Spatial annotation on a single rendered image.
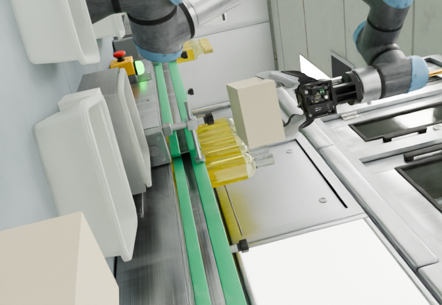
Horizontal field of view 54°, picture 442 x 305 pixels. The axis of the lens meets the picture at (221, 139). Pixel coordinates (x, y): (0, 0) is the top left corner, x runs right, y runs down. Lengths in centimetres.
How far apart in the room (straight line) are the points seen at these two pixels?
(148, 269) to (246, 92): 37
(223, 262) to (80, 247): 45
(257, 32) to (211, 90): 122
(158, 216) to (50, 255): 55
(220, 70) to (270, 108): 653
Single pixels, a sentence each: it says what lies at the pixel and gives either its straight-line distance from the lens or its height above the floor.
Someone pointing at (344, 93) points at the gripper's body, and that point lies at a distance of 92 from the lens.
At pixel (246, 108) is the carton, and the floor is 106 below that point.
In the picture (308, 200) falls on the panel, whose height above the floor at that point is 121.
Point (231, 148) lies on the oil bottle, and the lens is 117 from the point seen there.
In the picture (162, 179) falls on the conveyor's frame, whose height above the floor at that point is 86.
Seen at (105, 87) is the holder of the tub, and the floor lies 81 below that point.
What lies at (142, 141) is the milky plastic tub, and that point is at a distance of 104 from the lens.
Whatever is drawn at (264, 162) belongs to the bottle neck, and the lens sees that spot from 114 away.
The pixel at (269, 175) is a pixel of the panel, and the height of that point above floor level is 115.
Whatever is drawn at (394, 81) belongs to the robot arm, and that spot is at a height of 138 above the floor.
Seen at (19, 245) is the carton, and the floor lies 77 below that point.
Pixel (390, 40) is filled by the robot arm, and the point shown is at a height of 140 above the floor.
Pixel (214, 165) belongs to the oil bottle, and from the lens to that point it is 112.
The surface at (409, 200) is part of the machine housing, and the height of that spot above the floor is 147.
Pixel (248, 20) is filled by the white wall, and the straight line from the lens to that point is 728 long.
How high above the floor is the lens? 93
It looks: 4 degrees up
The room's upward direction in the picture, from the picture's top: 76 degrees clockwise
